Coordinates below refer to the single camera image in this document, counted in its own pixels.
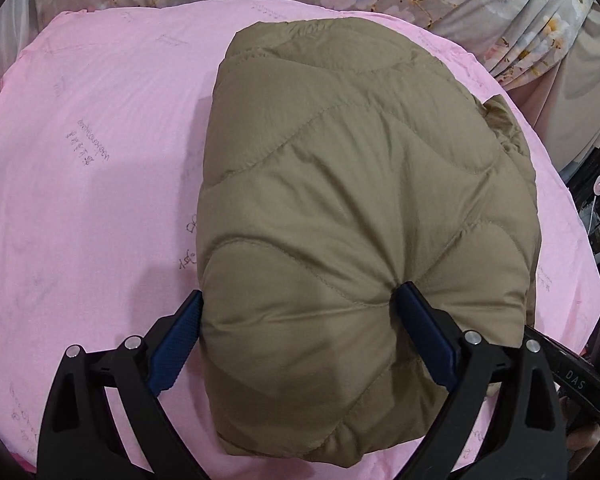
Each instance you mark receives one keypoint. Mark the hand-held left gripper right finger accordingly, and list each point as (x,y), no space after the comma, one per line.
(427,335)

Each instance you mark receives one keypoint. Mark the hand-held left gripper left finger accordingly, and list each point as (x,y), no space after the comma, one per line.
(177,345)

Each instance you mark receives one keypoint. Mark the khaki quilted jacket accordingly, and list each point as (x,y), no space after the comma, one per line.
(350,210)

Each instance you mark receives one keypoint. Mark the person's right hand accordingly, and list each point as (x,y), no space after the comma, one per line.
(586,437)

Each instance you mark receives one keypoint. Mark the pink bed sheet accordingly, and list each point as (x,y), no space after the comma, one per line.
(105,185)

